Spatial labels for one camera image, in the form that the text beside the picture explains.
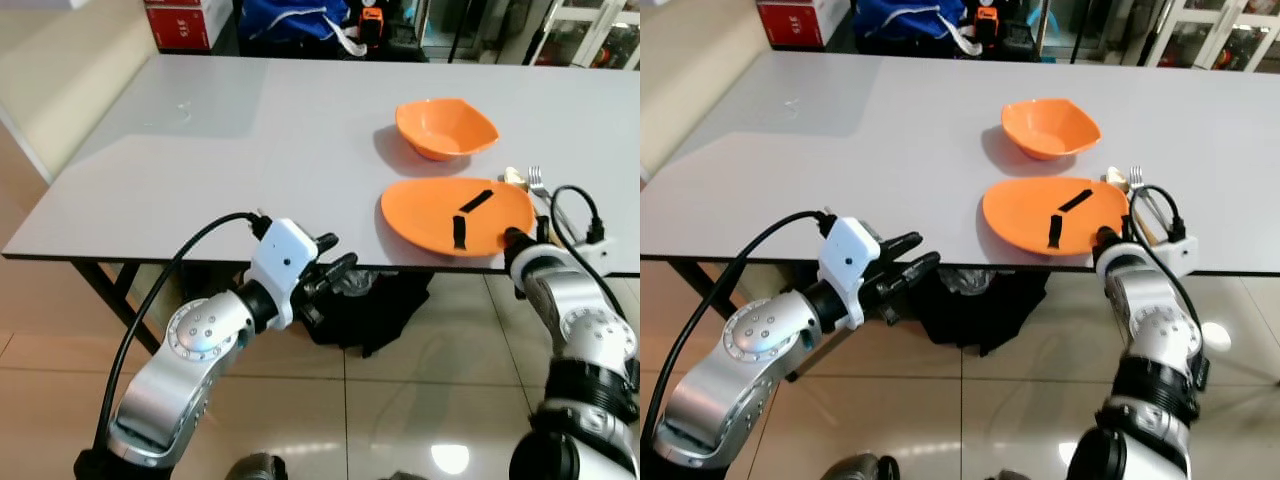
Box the orange plastic bowl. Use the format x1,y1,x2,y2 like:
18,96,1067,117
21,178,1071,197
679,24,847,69
1001,97,1102,161
394,97,500,162

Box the black bag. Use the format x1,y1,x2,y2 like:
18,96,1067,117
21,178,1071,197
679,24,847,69
915,270,1046,358
295,270,433,358

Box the orange plastic plate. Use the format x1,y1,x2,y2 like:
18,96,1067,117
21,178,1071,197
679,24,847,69
981,177,1131,256
379,177,537,258

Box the grey robot left foot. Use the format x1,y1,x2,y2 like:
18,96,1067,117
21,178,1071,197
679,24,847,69
225,452,291,480
820,452,901,480

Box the silver metal fork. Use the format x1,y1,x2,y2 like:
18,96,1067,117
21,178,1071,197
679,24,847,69
1128,165,1166,241
527,165,566,241

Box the blue bag with white trim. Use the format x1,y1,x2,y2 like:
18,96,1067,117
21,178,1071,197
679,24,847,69
852,0,981,56
238,0,366,56

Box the red and white cardboard box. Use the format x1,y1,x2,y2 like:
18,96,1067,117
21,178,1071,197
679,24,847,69
143,0,238,53
755,0,851,49

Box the white framed glass cabinet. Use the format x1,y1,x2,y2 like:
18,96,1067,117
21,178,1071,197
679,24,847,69
1145,0,1280,73
520,0,641,71

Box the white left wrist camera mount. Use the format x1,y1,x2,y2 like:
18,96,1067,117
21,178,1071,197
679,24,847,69
818,215,883,331
245,218,319,331

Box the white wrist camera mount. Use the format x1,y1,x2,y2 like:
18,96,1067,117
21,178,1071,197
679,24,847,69
573,235,613,278
818,215,883,331
1160,235,1199,279
245,218,319,331

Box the black table leg frame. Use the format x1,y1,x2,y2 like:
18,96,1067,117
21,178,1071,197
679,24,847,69
665,258,741,301
70,258,161,356

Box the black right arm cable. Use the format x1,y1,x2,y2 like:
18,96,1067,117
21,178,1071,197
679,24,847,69
1128,184,1206,336
548,184,626,321

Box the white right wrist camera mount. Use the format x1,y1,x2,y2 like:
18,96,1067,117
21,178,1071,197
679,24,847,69
573,235,613,278
1160,235,1199,279

